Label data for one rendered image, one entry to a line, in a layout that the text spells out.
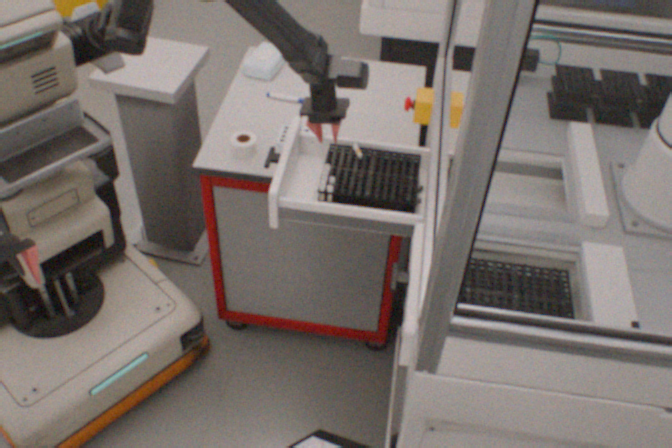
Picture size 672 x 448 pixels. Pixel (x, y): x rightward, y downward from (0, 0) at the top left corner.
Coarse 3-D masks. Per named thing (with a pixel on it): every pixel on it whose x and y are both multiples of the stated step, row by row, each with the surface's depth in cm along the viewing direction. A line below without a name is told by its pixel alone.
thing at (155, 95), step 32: (128, 64) 210; (160, 64) 211; (192, 64) 212; (128, 96) 211; (160, 96) 202; (192, 96) 225; (128, 128) 220; (160, 128) 216; (192, 128) 231; (128, 160) 232; (160, 160) 226; (192, 160) 237; (160, 192) 237; (192, 192) 243; (160, 224) 249; (192, 224) 249; (160, 256) 254; (192, 256) 254
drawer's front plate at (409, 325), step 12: (420, 228) 140; (420, 240) 138; (420, 252) 135; (408, 264) 147; (420, 264) 133; (408, 288) 131; (408, 300) 127; (408, 312) 124; (408, 324) 122; (408, 336) 122; (408, 348) 124; (408, 360) 127
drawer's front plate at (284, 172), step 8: (296, 120) 165; (296, 128) 163; (288, 136) 160; (296, 136) 163; (288, 144) 158; (296, 144) 165; (288, 152) 156; (296, 152) 167; (280, 160) 154; (288, 160) 156; (296, 160) 168; (280, 168) 152; (288, 168) 157; (280, 176) 150; (288, 176) 159; (272, 184) 148; (280, 184) 149; (288, 184) 161; (272, 192) 146; (280, 192) 151; (272, 200) 147; (272, 208) 149; (272, 216) 151; (272, 224) 152
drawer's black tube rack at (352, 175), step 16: (336, 160) 159; (352, 160) 164; (368, 160) 160; (384, 160) 161; (400, 160) 160; (416, 160) 161; (336, 176) 155; (352, 176) 155; (368, 176) 155; (384, 176) 156; (400, 176) 156; (416, 176) 161; (336, 192) 154; (352, 192) 152; (368, 192) 152; (384, 192) 152; (400, 192) 152; (416, 192) 152; (384, 208) 152; (400, 208) 153
